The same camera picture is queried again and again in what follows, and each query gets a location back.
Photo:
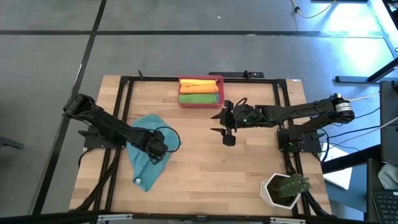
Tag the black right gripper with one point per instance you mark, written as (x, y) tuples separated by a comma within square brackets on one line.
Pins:
[(245, 116)]

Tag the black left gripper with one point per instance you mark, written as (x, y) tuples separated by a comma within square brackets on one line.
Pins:
[(157, 144)]

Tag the green microfiber towel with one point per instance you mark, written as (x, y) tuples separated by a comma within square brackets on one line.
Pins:
[(197, 99)]

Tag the orange microfiber towel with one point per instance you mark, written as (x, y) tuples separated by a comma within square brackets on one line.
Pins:
[(199, 89)]

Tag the yellow microfiber towel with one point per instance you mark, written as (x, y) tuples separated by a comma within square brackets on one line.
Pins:
[(199, 82)]

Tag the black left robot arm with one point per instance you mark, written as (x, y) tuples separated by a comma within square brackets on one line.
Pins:
[(109, 124)]

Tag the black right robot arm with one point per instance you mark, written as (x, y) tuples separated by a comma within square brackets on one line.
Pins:
[(304, 110)]

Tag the red plastic basket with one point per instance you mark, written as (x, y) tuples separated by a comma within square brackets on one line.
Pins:
[(199, 106)]

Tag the white hexagonal plant pot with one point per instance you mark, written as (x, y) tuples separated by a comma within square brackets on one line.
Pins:
[(267, 199)]

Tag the green cactus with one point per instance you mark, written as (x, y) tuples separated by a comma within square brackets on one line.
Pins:
[(292, 186)]

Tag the yellow power plug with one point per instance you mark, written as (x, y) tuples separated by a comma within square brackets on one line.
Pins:
[(338, 95)]

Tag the white paper sheet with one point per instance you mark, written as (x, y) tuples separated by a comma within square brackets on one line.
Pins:
[(339, 174)]

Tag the black desk leg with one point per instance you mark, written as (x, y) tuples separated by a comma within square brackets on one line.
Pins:
[(351, 79)]

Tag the grey cloth bundle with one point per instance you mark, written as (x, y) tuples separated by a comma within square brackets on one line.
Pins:
[(388, 175)]

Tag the black laptop keyboard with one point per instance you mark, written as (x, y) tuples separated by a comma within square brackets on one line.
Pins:
[(387, 205)]

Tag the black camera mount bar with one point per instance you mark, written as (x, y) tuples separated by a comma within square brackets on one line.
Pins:
[(236, 74)]

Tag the silver frame bracket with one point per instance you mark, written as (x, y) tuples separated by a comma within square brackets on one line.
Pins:
[(115, 217), (287, 221)]

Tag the black aluminium table frame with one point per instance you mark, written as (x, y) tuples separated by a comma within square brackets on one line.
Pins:
[(125, 79)]

